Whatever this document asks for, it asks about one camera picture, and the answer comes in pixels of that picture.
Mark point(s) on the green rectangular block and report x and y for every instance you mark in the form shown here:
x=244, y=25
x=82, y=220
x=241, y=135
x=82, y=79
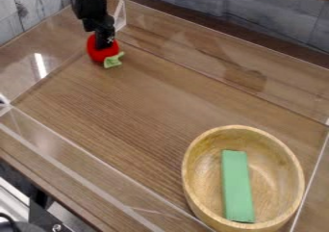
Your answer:
x=236, y=187

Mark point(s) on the clear acrylic tray enclosure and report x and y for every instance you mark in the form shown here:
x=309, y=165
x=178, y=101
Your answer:
x=98, y=134

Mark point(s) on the red felt fruit green leaf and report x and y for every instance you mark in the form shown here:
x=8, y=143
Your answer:
x=109, y=56

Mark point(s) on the wooden oval bowl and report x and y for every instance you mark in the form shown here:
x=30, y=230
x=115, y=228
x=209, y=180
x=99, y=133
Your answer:
x=276, y=174

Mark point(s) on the black clamp with cable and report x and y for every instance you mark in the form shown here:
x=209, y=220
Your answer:
x=24, y=216

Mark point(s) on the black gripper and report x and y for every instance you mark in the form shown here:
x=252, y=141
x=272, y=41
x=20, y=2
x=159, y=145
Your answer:
x=91, y=12

